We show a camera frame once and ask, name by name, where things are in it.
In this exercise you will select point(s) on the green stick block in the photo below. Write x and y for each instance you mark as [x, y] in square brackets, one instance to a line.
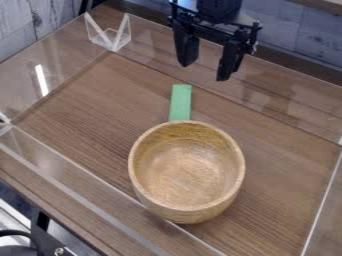
[180, 102]

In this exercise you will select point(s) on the clear acrylic corner bracket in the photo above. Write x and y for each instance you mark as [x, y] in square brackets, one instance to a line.
[109, 39]

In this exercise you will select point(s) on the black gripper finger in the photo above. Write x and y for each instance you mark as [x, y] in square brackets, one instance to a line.
[231, 59]
[185, 43]

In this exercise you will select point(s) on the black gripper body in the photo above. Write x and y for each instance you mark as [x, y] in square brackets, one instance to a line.
[215, 20]

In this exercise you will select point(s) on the wooden bowl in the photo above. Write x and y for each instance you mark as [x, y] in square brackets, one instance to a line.
[185, 168]

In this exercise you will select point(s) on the black table frame bracket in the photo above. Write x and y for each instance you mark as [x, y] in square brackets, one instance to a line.
[56, 241]

